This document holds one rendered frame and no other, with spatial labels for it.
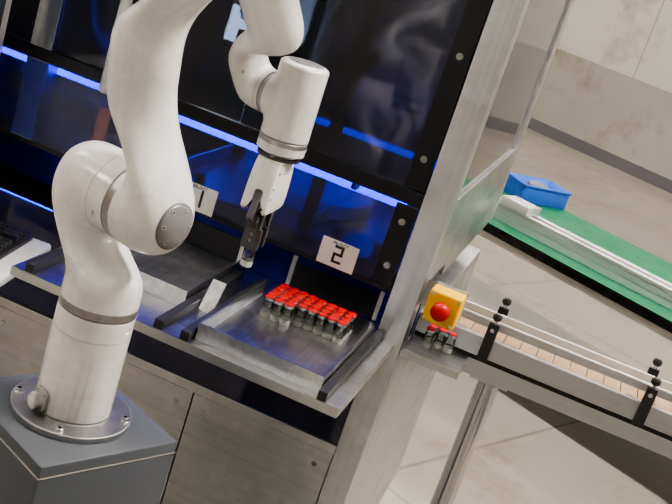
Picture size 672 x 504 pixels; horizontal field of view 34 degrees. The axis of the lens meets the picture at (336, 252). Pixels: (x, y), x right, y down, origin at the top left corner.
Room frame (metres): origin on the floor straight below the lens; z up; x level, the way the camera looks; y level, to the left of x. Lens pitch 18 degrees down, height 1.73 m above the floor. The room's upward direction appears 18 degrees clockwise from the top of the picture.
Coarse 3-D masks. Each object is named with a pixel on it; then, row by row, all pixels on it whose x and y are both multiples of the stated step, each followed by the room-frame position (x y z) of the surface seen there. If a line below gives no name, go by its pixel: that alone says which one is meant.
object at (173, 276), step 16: (144, 256) 2.21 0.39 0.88; (160, 256) 2.24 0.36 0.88; (176, 256) 2.27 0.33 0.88; (192, 256) 2.30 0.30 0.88; (208, 256) 2.33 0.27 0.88; (144, 272) 2.03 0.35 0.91; (160, 272) 2.15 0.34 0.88; (176, 272) 2.17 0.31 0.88; (192, 272) 2.20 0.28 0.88; (208, 272) 2.24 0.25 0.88; (224, 272) 2.20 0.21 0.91; (144, 288) 2.03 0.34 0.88; (160, 288) 2.02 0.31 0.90; (176, 288) 2.01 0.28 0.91; (192, 288) 2.03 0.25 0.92; (176, 304) 2.01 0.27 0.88
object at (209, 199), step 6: (198, 186) 2.29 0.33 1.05; (198, 192) 2.29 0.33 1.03; (204, 192) 2.29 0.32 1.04; (210, 192) 2.28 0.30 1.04; (216, 192) 2.28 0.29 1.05; (198, 198) 2.29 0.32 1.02; (204, 198) 2.29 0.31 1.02; (210, 198) 2.28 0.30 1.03; (216, 198) 2.28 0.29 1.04; (204, 204) 2.29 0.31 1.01; (210, 204) 2.28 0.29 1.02; (198, 210) 2.29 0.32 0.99; (204, 210) 2.28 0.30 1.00; (210, 210) 2.28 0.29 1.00; (210, 216) 2.28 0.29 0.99
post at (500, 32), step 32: (512, 0) 2.18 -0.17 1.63; (512, 32) 2.18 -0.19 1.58; (480, 64) 2.18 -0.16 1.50; (480, 96) 2.18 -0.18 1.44; (480, 128) 2.19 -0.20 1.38; (448, 160) 2.18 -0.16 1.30; (448, 192) 2.18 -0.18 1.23; (416, 224) 2.19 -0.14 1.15; (448, 224) 2.23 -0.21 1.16; (416, 256) 2.18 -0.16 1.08; (416, 288) 2.18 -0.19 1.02; (384, 320) 2.19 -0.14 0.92; (384, 384) 2.18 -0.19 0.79; (352, 416) 2.19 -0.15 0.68; (352, 448) 2.18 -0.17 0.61; (352, 480) 2.18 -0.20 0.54
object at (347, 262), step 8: (328, 240) 2.22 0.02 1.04; (336, 240) 2.22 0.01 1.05; (320, 248) 2.23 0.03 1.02; (328, 248) 2.22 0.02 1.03; (336, 248) 2.22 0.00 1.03; (352, 248) 2.21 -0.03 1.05; (320, 256) 2.22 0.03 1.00; (328, 256) 2.22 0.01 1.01; (336, 256) 2.22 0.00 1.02; (344, 256) 2.21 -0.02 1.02; (352, 256) 2.21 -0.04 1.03; (328, 264) 2.22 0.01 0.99; (336, 264) 2.22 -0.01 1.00; (344, 264) 2.21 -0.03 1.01; (352, 264) 2.21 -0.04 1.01
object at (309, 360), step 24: (216, 312) 1.95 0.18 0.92; (240, 312) 2.07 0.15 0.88; (216, 336) 1.87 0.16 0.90; (240, 336) 1.96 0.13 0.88; (264, 336) 1.99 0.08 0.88; (288, 336) 2.03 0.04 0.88; (312, 336) 2.07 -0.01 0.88; (360, 336) 2.16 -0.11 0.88; (264, 360) 1.85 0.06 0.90; (288, 360) 1.92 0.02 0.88; (312, 360) 1.96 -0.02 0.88; (336, 360) 1.99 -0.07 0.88; (312, 384) 1.83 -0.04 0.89
